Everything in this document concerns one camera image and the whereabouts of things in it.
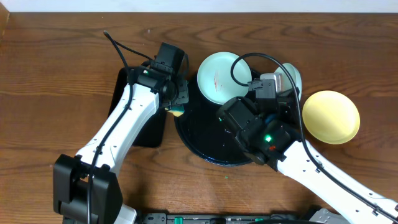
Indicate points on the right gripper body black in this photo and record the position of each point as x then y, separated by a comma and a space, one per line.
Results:
285, 108

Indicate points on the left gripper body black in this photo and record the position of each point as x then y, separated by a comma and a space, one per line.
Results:
179, 94

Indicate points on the green yellow sponge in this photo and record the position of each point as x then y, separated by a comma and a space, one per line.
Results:
176, 110

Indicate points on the light blue plate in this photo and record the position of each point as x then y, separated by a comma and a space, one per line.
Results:
296, 76
214, 78

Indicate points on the yellow plate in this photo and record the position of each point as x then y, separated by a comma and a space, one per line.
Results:
331, 117

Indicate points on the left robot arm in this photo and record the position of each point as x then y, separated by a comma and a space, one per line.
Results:
85, 186

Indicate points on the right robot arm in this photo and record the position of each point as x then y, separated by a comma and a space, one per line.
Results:
276, 144

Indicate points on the black rectangular tray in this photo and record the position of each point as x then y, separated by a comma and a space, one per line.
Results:
152, 132

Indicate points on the black round tray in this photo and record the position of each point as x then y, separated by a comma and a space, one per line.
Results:
203, 133

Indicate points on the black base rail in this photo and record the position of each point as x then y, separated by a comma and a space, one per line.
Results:
163, 218

